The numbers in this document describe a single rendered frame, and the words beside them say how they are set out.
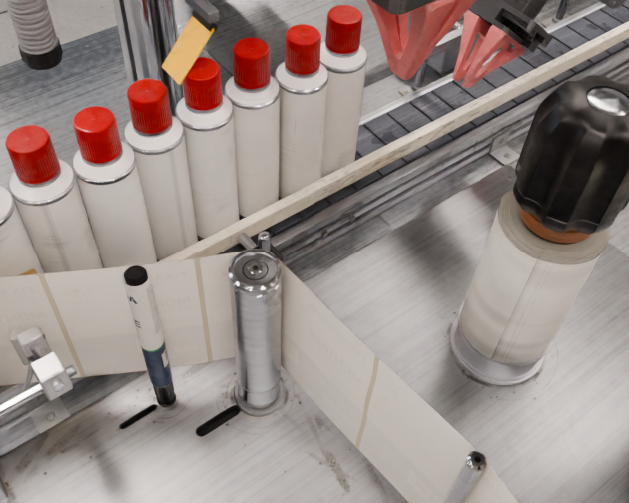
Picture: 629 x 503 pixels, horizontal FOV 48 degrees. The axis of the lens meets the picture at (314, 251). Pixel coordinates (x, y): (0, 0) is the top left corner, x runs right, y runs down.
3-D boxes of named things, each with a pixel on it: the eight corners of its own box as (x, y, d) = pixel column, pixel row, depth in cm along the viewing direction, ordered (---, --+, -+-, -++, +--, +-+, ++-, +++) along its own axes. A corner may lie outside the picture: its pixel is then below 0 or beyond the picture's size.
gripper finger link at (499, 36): (466, 89, 82) (517, 16, 79) (423, 59, 85) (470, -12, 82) (489, 103, 87) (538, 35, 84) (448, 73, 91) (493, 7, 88)
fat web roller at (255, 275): (252, 427, 63) (246, 305, 48) (224, 388, 65) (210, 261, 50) (294, 399, 64) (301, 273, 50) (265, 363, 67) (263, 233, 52)
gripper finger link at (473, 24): (472, 94, 81) (524, 21, 78) (429, 63, 85) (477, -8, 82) (495, 107, 87) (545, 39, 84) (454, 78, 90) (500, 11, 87)
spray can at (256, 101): (243, 228, 77) (235, 71, 61) (224, 196, 80) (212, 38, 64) (287, 213, 78) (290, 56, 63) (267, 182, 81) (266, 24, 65)
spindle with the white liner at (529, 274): (497, 403, 65) (622, 169, 42) (430, 335, 69) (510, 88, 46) (562, 354, 69) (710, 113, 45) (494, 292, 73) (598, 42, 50)
